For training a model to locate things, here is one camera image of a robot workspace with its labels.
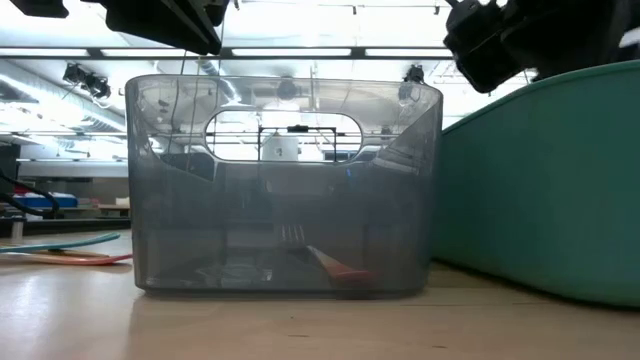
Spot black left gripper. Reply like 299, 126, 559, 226
82, 0, 231, 56

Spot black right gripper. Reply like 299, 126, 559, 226
443, 0, 524, 95

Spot black fork teal handle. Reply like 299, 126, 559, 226
0, 231, 122, 254

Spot red handled utensil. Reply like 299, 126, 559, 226
27, 253, 134, 267

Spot silver fork orange handle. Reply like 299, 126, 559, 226
278, 223, 377, 289

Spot small black ceiling lamp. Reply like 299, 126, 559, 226
403, 63, 426, 84

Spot dark round ceiling fixture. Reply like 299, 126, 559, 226
277, 78, 299, 101

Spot black ceiling spotlights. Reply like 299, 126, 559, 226
62, 62, 112, 100

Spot white cylindrical container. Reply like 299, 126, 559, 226
261, 134, 300, 163

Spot teal plastic bin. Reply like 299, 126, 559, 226
432, 59, 640, 307

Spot grey background workbench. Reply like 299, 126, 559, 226
17, 159, 130, 180

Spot grey translucent plastic bin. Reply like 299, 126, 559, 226
124, 73, 444, 296

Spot blue box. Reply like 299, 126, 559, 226
14, 195, 80, 209

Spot dark thin hanging cable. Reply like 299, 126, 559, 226
169, 49, 187, 151
213, 19, 228, 109

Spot black overhead frame rail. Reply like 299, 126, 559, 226
0, 45, 461, 62

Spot thin black metal frame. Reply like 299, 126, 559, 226
257, 124, 338, 163

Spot black cable loop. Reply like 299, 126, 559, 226
0, 169, 60, 219

